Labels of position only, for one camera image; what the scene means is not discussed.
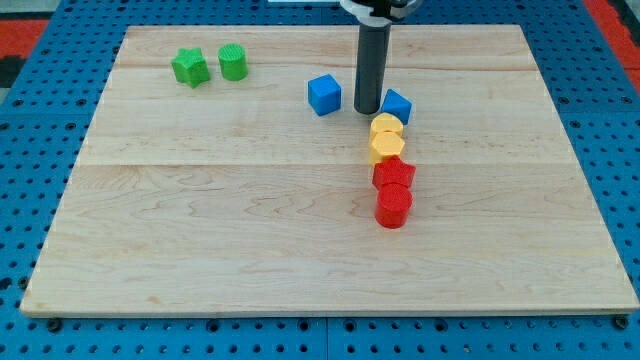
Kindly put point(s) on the blue triangle block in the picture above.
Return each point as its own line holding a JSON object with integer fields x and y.
{"x": 396, "y": 104}

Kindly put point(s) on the yellow hexagon block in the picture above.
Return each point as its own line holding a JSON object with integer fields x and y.
{"x": 385, "y": 145}

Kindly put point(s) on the red star block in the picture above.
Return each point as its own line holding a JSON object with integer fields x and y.
{"x": 393, "y": 171}

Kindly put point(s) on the blue cube block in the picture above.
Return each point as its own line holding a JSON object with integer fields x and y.
{"x": 324, "y": 94}

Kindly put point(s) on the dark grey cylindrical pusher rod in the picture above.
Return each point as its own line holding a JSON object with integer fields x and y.
{"x": 370, "y": 67}

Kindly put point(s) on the red cylinder block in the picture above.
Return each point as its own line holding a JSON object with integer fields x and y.
{"x": 393, "y": 205}

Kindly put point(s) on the green star block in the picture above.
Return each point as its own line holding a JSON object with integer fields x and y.
{"x": 190, "y": 67}

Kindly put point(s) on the green cylinder block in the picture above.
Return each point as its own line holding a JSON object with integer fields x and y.
{"x": 232, "y": 61}

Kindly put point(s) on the light wooden board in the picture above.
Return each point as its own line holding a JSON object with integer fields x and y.
{"x": 235, "y": 199}

